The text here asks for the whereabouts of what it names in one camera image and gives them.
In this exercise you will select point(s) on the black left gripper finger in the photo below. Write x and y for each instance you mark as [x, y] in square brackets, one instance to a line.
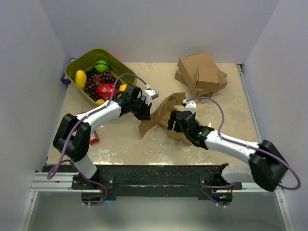
[147, 109]
[144, 117]

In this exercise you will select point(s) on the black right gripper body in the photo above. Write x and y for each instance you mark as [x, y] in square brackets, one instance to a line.
[187, 135]

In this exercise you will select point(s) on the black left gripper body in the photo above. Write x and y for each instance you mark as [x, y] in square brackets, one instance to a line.
[137, 108]

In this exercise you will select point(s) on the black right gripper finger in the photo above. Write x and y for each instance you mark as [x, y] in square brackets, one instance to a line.
[172, 120]
[178, 126]

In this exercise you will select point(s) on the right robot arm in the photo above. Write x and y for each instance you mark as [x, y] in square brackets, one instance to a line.
[264, 159]

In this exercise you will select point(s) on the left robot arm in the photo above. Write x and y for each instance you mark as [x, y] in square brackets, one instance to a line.
[72, 138]

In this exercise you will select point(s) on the blue box behind basket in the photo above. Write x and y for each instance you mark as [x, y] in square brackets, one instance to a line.
[64, 79]

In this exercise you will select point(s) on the orange fruit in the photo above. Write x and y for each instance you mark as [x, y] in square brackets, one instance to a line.
[122, 87]

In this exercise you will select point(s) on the red dragon fruit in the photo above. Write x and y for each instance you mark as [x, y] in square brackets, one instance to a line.
[104, 91]

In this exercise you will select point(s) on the small yellow fruit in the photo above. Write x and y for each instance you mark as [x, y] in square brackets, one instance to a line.
[100, 101]

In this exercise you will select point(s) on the green plastic basket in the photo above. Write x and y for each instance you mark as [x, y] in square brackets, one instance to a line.
[87, 62]

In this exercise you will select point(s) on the red snack packet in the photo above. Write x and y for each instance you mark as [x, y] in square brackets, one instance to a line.
[94, 138]

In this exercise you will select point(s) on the dark purple grape bunch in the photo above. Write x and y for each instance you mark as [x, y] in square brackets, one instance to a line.
[95, 79]

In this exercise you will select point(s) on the green apple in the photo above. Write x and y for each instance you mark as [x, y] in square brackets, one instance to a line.
[101, 66]

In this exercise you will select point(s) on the yellow mango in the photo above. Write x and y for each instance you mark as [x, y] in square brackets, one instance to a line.
[80, 79]

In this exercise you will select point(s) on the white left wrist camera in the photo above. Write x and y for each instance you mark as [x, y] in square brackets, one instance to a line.
[150, 94]

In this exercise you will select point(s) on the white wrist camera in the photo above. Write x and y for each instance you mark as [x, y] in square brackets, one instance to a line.
[150, 94]
[189, 105]

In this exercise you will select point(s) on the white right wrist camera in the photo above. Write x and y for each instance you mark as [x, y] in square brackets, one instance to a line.
[189, 105]

